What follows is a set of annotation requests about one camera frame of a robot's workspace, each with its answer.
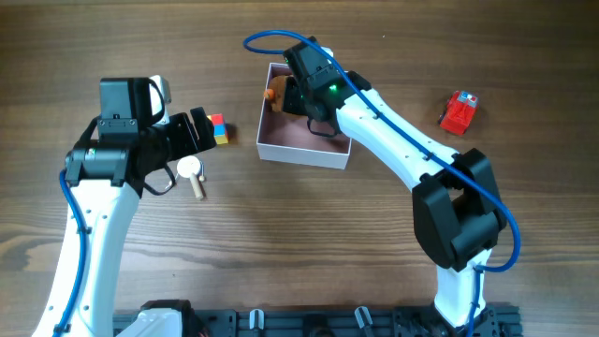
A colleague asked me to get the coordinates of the colourful 2x2 puzzle cube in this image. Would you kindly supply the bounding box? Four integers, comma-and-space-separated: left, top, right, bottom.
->
208, 114, 229, 145

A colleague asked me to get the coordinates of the brown plush toy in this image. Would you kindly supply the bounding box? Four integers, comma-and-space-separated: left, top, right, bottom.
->
263, 76, 289, 112

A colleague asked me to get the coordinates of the wooden pig rattle drum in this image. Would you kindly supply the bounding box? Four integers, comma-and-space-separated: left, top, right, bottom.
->
177, 155, 205, 199

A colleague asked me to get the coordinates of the white pink-lined cardboard box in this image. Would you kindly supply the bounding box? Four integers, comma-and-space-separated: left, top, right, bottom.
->
256, 62, 353, 170

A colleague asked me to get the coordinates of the red toy fire truck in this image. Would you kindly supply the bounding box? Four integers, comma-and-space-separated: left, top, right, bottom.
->
438, 91, 479, 136

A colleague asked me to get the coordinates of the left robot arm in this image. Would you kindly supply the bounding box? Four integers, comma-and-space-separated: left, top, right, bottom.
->
34, 75, 216, 336

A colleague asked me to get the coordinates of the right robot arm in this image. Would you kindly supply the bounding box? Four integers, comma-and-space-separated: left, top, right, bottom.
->
283, 37, 506, 329

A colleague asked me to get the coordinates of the left blue cable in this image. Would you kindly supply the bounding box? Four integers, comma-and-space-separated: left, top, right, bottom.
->
51, 168, 90, 337

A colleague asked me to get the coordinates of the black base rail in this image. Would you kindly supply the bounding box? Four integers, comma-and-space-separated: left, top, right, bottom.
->
113, 304, 523, 337

